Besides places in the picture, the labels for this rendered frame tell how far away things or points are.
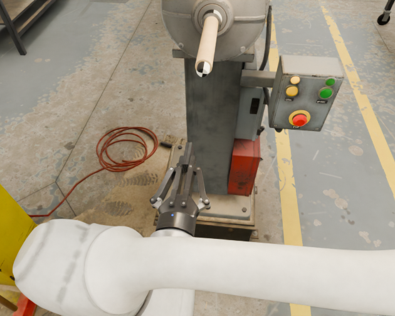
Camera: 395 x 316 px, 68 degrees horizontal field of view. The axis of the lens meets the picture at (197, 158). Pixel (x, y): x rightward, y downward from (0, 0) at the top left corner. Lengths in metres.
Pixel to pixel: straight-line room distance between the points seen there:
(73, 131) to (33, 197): 0.59
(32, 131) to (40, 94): 0.47
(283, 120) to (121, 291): 0.70
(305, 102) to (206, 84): 0.35
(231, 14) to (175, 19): 0.14
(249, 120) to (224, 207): 0.50
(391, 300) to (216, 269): 0.16
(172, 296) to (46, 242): 0.20
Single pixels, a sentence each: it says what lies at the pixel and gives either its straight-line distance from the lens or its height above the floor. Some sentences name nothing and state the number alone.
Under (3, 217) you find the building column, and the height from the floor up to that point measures 0.42.
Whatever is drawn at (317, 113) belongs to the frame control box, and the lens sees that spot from 0.92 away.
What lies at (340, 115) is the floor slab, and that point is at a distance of 2.62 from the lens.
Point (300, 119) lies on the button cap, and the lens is 0.90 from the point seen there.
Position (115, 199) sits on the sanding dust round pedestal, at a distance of 1.91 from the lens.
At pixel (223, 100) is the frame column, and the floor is 0.89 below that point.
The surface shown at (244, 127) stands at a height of 0.73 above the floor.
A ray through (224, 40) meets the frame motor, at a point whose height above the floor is 1.19.
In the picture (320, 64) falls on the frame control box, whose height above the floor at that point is 1.12.
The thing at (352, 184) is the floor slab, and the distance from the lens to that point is 2.16.
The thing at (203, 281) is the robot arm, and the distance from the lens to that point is 0.32.
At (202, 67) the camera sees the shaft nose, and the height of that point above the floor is 1.26.
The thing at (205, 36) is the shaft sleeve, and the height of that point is 1.27.
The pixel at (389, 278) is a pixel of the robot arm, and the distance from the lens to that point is 0.35.
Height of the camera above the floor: 1.55
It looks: 49 degrees down
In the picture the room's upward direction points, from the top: straight up
